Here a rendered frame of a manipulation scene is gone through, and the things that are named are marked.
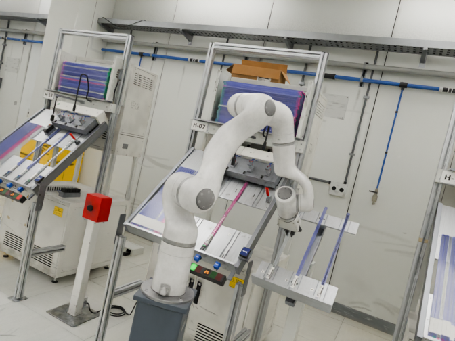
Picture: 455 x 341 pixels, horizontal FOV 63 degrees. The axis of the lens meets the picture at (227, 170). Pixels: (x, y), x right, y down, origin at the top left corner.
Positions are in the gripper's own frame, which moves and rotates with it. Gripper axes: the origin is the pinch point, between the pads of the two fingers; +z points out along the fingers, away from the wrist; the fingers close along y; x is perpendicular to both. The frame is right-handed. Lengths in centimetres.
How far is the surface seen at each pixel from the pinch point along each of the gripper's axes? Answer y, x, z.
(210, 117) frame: 73, -58, -5
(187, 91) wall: 194, -180, 93
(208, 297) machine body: 41, 32, 46
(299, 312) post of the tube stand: -13.3, 27.6, 20.1
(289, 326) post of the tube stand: -10.3, 34.1, 25.1
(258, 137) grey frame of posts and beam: 40, -55, 1
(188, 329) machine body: 49, 49, 60
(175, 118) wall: 203, -154, 113
